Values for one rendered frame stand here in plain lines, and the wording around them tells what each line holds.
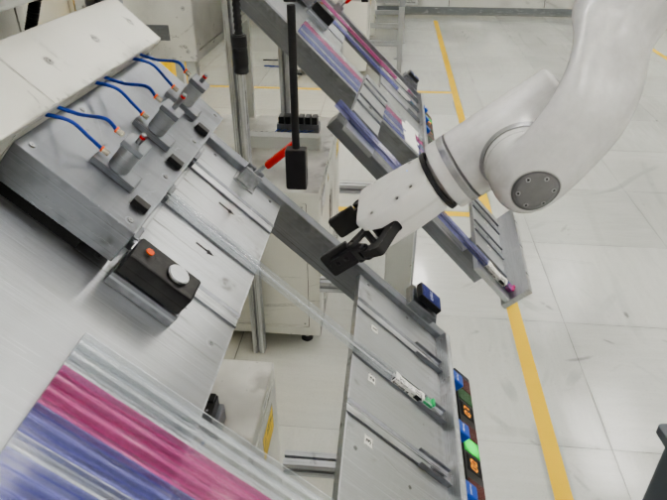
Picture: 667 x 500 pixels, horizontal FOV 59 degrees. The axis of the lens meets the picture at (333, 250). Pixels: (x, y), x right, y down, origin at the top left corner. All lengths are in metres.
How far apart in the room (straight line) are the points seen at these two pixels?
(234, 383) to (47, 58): 0.68
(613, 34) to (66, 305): 0.56
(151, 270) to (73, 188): 0.10
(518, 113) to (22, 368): 0.52
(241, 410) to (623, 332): 1.69
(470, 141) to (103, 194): 0.38
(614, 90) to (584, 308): 1.97
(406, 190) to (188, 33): 1.15
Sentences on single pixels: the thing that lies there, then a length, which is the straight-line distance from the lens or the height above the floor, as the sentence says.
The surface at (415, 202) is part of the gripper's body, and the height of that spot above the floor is 1.11.
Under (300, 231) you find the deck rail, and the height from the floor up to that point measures 0.93.
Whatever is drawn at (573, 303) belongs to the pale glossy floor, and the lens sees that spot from 2.55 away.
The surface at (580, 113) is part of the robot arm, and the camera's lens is 0.59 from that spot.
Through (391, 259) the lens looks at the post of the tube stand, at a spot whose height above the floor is 0.70.
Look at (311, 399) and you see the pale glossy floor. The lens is 1.97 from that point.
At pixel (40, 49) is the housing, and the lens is 0.71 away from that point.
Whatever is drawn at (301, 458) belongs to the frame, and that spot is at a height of 0.31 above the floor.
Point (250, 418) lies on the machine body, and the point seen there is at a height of 0.62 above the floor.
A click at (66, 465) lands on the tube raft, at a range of 0.51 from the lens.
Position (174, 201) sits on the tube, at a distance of 0.77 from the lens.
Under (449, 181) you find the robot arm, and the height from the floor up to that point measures 1.13.
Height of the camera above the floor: 1.41
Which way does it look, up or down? 32 degrees down
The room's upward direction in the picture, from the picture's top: straight up
